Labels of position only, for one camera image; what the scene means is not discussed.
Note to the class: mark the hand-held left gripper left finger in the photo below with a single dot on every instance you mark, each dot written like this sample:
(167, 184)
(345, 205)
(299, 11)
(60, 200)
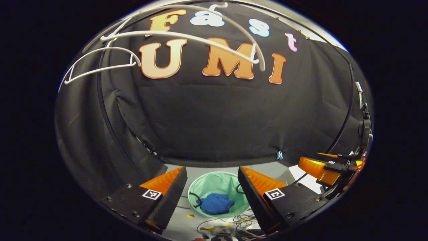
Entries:
(169, 204)

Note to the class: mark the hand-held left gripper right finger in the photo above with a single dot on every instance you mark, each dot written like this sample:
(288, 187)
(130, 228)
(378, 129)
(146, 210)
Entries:
(257, 204)

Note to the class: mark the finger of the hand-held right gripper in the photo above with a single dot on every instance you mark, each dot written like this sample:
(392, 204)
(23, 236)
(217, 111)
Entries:
(329, 156)
(314, 167)

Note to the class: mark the green laundry hamper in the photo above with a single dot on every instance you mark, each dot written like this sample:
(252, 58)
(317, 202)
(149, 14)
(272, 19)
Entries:
(214, 182)

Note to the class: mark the white clothes hanger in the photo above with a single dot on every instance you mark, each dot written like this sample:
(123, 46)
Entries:
(255, 60)
(136, 63)

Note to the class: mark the blue plastic clip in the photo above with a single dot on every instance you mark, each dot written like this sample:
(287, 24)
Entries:
(280, 155)

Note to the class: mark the white rectangular device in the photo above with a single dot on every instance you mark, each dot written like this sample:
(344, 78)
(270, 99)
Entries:
(359, 95)

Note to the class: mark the black backdrop cloth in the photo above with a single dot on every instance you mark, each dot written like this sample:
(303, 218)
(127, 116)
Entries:
(217, 117)

